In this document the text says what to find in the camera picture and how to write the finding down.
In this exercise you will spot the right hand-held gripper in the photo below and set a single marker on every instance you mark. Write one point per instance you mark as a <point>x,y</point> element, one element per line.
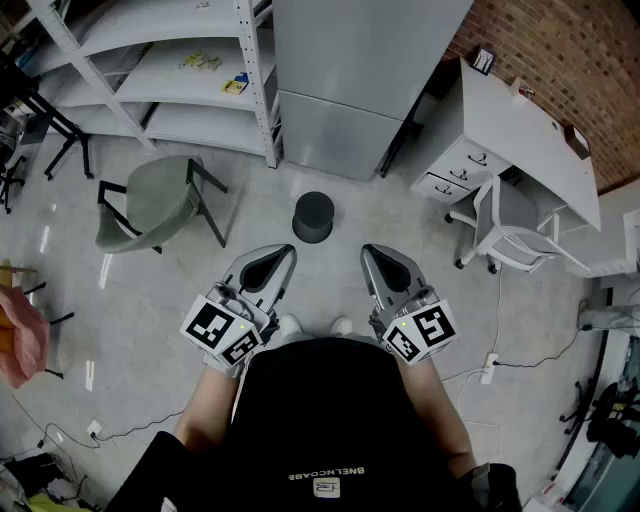
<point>425,327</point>

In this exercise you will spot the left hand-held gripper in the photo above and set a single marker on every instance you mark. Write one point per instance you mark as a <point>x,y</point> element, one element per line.
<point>220,327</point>

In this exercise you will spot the black wastebasket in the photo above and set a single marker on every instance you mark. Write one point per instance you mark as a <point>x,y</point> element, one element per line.
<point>313,212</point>

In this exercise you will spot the person's left forearm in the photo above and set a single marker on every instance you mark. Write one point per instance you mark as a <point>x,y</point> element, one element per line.
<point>210,410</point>

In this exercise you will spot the person's right forearm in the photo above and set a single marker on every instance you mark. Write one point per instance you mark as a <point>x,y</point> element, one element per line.
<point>435,410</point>

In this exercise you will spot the person's left white shoe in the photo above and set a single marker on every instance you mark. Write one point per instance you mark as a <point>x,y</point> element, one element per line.
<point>291,326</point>

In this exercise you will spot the person's white shoe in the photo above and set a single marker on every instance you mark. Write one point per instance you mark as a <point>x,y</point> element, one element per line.
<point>341,325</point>
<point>291,326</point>

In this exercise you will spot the person's right white shoe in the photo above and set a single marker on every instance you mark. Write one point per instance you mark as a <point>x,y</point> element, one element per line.
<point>341,325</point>

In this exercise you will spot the white office chair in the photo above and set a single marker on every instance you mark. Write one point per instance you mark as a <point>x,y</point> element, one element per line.
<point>505,220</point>

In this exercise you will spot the green armchair with black legs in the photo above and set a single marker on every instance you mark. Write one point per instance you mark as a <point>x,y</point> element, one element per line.
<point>155,200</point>

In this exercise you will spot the white power strip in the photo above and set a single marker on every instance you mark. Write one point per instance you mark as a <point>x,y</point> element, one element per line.
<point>489,367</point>

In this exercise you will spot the person's black shirt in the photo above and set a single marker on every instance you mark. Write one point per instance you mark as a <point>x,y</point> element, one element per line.
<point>325,425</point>

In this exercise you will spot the white desk with drawers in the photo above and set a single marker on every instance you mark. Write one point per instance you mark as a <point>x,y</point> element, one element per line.
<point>515,135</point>

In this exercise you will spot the yellow and blue packet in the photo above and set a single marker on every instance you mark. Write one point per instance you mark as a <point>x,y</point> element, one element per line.
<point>235,85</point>

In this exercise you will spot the white metal shelving unit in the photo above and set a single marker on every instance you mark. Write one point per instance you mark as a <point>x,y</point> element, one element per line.
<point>185,90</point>

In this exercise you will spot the grey refrigerator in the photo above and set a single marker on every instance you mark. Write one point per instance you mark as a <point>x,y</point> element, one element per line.
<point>350,75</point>

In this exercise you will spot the yellow green packet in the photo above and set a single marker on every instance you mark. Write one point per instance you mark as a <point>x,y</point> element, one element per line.
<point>200,61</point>

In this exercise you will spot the pink cloth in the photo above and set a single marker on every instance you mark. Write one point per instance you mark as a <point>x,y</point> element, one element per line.
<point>20,340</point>

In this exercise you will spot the black office chair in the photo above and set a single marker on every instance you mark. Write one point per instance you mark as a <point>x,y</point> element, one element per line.
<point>607,425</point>

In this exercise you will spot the black swivel chair base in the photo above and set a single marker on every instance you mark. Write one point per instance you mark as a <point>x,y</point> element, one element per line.
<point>11,180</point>

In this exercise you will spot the white wall plug adapter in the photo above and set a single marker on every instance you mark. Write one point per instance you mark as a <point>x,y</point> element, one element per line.
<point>93,428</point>

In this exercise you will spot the black picture frame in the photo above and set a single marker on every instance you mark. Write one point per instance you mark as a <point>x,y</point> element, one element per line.
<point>484,60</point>

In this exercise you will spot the black table frame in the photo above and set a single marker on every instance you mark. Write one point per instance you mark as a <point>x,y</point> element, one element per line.
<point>60,135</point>

